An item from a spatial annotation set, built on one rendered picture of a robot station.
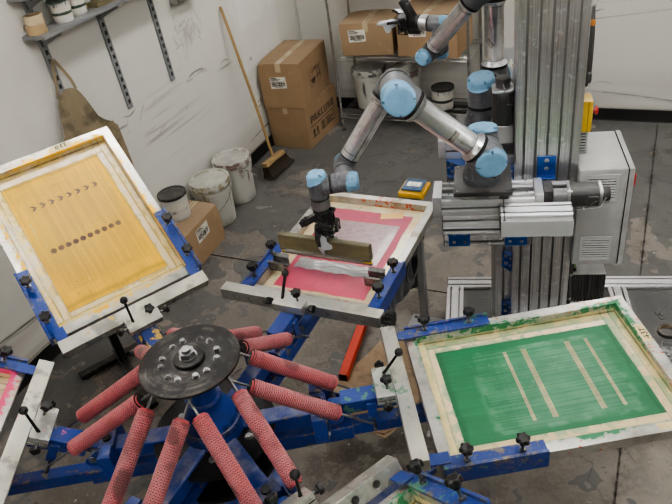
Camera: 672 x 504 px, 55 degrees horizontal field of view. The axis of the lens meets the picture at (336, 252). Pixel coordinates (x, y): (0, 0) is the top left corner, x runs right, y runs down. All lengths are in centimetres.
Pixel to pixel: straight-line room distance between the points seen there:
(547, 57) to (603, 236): 81
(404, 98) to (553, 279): 127
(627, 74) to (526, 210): 345
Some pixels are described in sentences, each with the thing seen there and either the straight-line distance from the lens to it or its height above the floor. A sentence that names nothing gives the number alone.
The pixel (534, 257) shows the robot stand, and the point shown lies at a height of 77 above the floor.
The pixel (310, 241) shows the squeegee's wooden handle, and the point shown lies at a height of 113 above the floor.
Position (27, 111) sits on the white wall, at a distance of 405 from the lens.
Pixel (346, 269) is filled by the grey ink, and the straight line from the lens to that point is 270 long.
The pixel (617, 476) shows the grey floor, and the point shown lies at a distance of 324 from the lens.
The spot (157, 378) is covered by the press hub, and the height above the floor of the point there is 131.
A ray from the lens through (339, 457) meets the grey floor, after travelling 325.
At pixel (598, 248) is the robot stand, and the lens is 298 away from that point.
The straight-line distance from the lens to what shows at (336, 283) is 264.
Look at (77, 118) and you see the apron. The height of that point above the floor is 122.
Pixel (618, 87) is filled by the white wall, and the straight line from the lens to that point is 596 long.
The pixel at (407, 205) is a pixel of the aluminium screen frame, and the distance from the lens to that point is 303.
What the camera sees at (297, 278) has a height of 95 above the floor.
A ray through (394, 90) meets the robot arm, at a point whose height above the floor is 175.
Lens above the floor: 258
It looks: 35 degrees down
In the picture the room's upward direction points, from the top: 10 degrees counter-clockwise
